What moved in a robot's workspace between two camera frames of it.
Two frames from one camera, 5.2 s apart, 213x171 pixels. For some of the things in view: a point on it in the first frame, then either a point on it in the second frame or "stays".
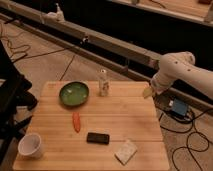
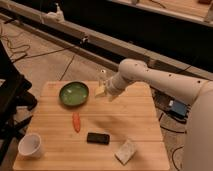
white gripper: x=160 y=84 to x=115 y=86
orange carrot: x=76 y=117 stays
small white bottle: x=103 y=83 stays
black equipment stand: x=14 y=95 stays
